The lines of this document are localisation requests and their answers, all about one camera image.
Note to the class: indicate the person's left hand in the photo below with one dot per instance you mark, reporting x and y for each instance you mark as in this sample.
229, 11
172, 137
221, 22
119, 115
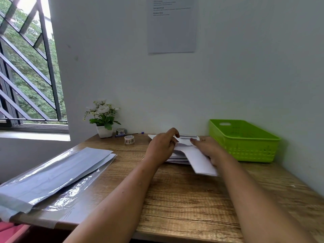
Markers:
159, 146

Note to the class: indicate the person's right hand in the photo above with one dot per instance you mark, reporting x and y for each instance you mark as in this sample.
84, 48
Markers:
212, 149

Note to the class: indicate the person's right thumb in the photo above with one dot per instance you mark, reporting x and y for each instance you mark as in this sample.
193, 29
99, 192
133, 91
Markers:
196, 141

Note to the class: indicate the person's left thumb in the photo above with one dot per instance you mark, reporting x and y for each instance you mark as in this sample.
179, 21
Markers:
174, 141

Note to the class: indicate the white paper envelope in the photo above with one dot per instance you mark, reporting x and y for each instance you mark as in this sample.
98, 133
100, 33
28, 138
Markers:
200, 159

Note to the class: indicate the person's right forearm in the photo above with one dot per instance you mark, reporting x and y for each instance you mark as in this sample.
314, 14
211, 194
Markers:
255, 199

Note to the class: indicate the person's left forearm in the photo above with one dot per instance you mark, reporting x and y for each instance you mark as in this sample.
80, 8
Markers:
119, 204

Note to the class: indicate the stack of white envelopes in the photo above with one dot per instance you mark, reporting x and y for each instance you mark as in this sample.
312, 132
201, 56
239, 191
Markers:
188, 137

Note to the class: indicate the blue pen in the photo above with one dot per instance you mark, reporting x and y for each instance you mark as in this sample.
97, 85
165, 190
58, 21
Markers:
127, 134

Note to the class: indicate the green plastic basket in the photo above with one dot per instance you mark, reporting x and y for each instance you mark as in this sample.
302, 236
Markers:
244, 141

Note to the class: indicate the grey patterned tape roll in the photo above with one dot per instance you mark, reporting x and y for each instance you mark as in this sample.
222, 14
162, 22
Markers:
120, 131

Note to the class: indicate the white flowers in white pot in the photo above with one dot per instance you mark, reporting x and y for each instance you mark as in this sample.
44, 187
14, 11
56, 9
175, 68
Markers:
103, 116

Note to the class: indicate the clear plastic sleeve of envelopes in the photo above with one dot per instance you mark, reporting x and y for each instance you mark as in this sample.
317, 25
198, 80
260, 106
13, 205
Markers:
50, 177

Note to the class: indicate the grey metal window grille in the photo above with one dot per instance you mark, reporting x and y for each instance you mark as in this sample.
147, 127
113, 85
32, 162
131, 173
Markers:
30, 73

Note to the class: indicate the pink stool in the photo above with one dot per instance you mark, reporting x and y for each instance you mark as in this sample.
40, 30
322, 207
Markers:
12, 232

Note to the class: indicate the white paper sheet on wall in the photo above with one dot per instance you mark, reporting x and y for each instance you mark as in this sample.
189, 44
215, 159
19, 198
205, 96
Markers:
173, 22

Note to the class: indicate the grey window frame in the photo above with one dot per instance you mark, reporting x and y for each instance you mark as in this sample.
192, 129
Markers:
33, 127

